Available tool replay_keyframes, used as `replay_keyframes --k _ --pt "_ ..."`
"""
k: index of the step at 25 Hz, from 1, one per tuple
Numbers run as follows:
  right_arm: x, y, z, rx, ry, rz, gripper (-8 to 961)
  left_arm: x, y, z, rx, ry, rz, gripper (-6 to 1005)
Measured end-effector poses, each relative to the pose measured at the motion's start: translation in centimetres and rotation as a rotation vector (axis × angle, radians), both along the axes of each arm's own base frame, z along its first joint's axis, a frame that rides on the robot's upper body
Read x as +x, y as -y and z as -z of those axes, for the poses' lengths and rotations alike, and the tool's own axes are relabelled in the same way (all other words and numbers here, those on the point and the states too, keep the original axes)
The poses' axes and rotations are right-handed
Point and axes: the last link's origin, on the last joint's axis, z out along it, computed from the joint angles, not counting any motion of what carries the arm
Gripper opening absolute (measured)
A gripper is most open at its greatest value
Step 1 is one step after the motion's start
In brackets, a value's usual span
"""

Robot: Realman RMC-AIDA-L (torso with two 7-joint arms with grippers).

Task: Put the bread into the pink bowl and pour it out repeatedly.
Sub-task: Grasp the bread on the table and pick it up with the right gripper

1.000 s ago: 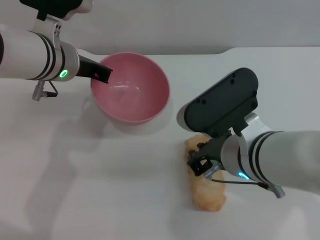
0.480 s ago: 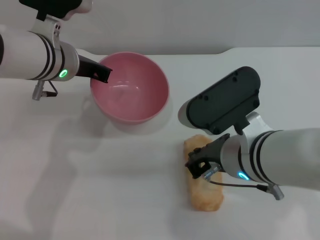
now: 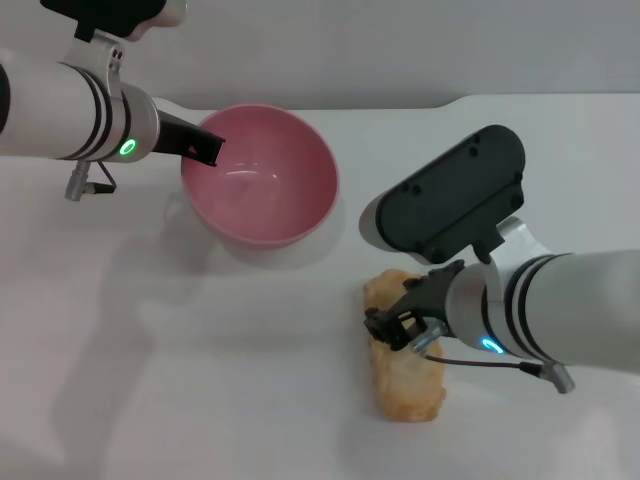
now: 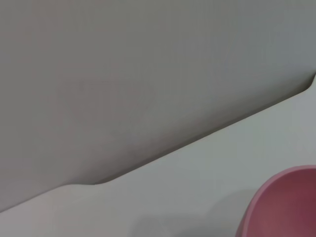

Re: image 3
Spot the pink plastic bowl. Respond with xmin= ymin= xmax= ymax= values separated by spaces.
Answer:
xmin=180 ymin=103 xmax=341 ymax=250

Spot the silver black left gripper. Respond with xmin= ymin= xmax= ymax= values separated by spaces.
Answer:
xmin=119 ymin=84 xmax=227 ymax=168

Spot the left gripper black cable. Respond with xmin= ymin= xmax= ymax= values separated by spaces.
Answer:
xmin=64 ymin=160 xmax=118 ymax=202

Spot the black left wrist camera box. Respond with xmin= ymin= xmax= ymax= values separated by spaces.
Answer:
xmin=39 ymin=0 xmax=189 ymax=42

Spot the silver right camera bracket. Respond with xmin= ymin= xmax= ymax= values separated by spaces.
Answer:
xmin=472 ymin=217 xmax=554 ymax=307

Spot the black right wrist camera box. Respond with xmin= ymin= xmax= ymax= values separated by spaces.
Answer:
xmin=359 ymin=124 xmax=527 ymax=265

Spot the orange ridged bread loaf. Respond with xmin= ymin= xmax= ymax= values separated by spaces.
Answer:
xmin=361 ymin=268 xmax=448 ymax=424

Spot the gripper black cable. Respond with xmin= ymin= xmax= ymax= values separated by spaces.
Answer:
xmin=411 ymin=319 xmax=577 ymax=396
xmin=64 ymin=160 xmax=118 ymax=202

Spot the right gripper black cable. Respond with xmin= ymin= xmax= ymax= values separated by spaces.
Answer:
xmin=411 ymin=319 xmax=577 ymax=396

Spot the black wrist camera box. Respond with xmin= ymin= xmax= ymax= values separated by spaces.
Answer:
xmin=359 ymin=124 xmax=527 ymax=265
xmin=39 ymin=0 xmax=189 ymax=42

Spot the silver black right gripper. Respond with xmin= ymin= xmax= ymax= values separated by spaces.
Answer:
xmin=364 ymin=260 xmax=504 ymax=351

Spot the silver camera bracket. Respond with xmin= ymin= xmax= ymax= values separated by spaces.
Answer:
xmin=472 ymin=217 xmax=554 ymax=307
xmin=64 ymin=29 xmax=126 ymax=97

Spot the silver left camera bracket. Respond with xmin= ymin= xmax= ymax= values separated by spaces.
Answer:
xmin=64 ymin=29 xmax=126 ymax=97

